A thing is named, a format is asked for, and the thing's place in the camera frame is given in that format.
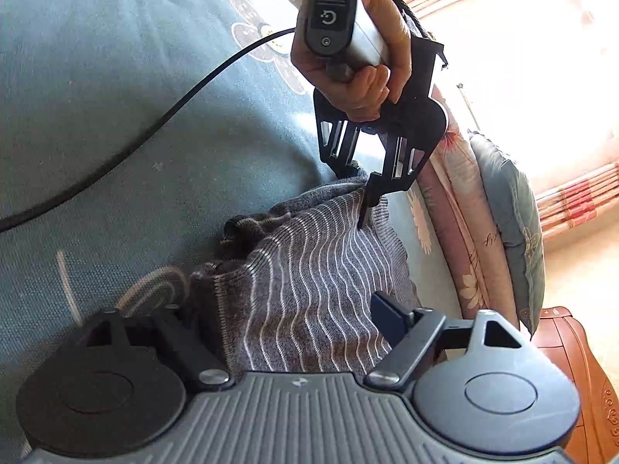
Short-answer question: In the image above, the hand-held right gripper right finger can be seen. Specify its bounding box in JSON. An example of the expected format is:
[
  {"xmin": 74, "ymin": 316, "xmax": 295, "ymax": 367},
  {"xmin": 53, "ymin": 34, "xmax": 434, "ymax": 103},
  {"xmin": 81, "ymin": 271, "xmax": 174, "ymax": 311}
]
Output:
[{"xmin": 365, "ymin": 291, "xmax": 525, "ymax": 390}]

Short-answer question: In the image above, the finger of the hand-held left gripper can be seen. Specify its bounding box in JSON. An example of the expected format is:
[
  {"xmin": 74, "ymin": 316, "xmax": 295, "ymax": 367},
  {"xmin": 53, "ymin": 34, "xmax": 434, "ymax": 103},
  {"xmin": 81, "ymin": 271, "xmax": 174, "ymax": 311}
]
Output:
[
  {"xmin": 358, "ymin": 133, "xmax": 436, "ymax": 230},
  {"xmin": 316, "ymin": 106, "xmax": 368, "ymax": 179}
]

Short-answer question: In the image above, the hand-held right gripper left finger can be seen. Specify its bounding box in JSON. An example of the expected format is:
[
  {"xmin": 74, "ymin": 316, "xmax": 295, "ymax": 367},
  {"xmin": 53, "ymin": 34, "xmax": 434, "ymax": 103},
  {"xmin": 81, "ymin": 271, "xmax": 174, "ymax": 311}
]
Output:
[{"xmin": 80, "ymin": 305, "xmax": 233, "ymax": 393}]

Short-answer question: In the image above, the grey striped sweater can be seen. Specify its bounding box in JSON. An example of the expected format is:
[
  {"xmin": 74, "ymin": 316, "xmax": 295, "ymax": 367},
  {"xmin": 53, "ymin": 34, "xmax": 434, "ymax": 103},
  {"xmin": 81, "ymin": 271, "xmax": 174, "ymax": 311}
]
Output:
[{"xmin": 188, "ymin": 176, "xmax": 421, "ymax": 373}]

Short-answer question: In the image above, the person's left hand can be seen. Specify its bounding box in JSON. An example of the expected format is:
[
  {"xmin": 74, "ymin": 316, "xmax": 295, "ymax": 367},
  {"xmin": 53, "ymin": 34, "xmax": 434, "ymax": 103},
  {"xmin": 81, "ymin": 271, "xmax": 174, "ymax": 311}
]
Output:
[{"xmin": 290, "ymin": 0, "xmax": 413, "ymax": 123}]

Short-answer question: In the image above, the pink floral quilt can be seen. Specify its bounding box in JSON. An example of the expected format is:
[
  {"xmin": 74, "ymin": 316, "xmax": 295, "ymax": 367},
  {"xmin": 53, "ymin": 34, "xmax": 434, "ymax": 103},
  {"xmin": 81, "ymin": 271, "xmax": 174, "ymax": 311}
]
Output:
[{"xmin": 416, "ymin": 82, "xmax": 520, "ymax": 322}]

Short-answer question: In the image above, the beige floral quilt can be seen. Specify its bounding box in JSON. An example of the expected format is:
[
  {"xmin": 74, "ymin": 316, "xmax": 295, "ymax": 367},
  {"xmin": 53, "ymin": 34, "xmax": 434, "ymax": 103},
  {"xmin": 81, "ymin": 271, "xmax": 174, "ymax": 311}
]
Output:
[{"xmin": 455, "ymin": 126, "xmax": 523, "ymax": 329}]

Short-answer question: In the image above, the teal pillow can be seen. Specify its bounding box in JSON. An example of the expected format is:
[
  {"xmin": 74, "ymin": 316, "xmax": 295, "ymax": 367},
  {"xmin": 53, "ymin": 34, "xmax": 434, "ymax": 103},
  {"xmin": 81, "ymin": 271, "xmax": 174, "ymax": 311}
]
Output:
[{"xmin": 468, "ymin": 130, "xmax": 546, "ymax": 336}]

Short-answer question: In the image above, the bright window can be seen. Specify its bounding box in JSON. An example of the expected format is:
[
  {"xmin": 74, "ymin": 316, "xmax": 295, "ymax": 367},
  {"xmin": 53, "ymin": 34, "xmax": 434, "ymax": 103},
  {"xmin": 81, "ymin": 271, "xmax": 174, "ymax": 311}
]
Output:
[{"xmin": 421, "ymin": 0, "xmax": 619, "ymax": 194}]

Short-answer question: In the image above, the peach curtain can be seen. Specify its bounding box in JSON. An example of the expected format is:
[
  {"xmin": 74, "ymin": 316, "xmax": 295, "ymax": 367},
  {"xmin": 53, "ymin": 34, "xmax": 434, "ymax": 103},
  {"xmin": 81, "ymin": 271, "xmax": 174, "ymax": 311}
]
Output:
[{"xmin": 534, "ymin": 162, "xmax": 619, "ymax": 242}]

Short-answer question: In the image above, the teal floral bed sheet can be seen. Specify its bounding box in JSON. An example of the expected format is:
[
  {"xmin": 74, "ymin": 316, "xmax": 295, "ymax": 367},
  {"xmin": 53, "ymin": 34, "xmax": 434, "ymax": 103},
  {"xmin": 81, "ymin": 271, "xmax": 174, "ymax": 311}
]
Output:
[{"xmin": 0, "ymin": 0, "xmax": 465, "ymax": 464}]

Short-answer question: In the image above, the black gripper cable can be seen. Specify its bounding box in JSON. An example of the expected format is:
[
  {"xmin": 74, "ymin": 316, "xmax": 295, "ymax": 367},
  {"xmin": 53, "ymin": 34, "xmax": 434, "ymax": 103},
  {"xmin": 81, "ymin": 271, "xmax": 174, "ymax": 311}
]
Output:
[{"xmin": 0, "ymin": 26, "xmax": 298, "ymax": 233}]

